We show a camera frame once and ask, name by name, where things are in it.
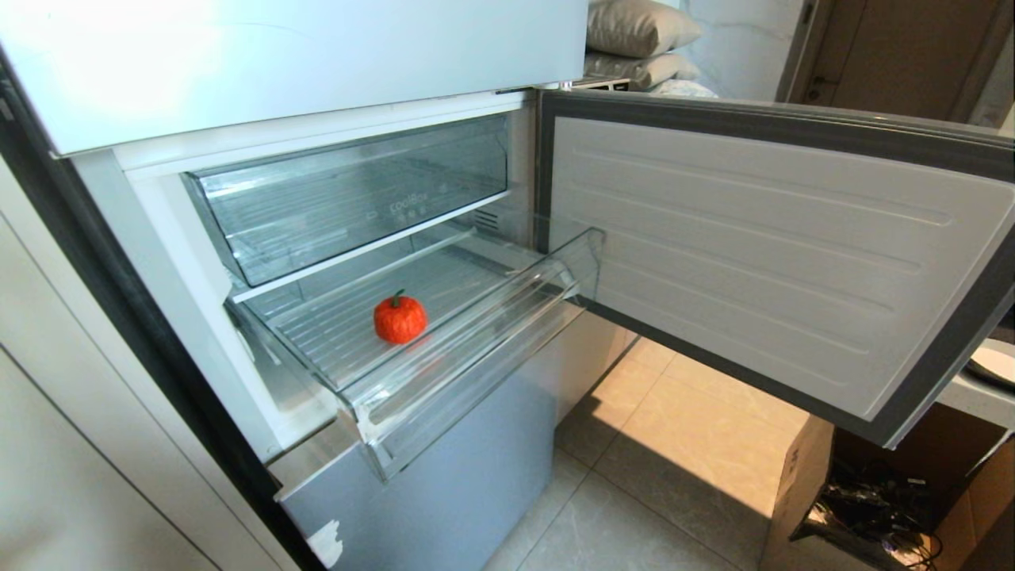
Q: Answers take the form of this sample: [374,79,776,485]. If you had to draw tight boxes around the clear pulled-out fridge drawer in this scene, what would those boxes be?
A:
[224,226,607,483]

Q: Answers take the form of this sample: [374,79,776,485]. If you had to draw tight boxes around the clear closed fridge drawer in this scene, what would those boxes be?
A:
[181,113,511,288]

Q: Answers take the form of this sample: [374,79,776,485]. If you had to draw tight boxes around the grey fridge bottom door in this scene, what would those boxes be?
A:
[274,309,638,571]

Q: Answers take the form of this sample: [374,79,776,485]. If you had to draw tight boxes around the open fridge door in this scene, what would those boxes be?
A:
[534,89,1015,450]

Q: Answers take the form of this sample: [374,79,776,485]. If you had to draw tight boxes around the white fridge upper door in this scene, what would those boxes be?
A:
[0,0,591,158]

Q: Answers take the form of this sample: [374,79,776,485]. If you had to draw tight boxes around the white fridge body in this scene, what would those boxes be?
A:
[70,89,548,465]

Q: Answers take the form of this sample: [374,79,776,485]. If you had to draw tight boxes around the beige pillow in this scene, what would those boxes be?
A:
[587,0,703,59]
[584,52,702,90]

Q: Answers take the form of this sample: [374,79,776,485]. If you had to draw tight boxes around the brown cardboard box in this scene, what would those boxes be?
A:
[759,403,1015,571]

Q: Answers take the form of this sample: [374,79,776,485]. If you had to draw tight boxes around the white cabinet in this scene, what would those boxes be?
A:
[0,155,301,571]

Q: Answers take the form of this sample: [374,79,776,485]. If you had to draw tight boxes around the brown wooden room door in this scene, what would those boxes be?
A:
[777,0,1015,122]

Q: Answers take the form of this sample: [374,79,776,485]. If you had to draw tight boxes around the white plate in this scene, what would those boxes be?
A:
[967,339,1015,389]

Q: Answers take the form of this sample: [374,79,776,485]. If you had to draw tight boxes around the tangled black cables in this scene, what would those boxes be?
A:
[817,460,944,564]

